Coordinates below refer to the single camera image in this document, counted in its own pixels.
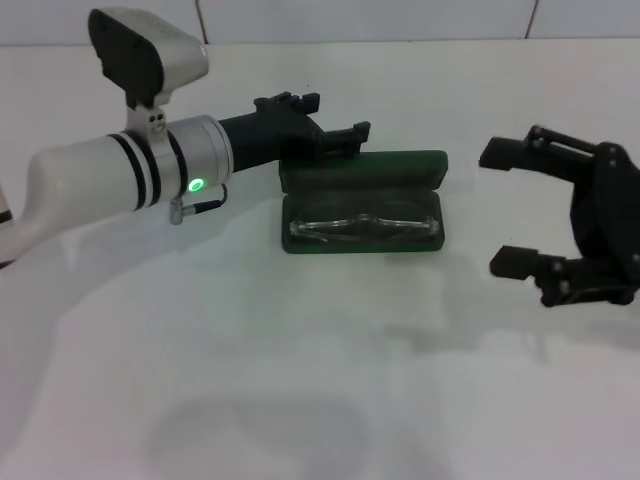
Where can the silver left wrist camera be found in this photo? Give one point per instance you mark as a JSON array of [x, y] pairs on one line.
[[135, 55]]

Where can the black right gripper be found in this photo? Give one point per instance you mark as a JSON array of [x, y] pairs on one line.
[[610, 220]]

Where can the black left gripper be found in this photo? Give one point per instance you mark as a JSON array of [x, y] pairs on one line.
[[270, 137]]

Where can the green glasses case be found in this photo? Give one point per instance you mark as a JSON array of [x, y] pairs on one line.
[[360, 172]]

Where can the clear white glasses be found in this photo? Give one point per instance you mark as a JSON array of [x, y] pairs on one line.
[[360, 222]]

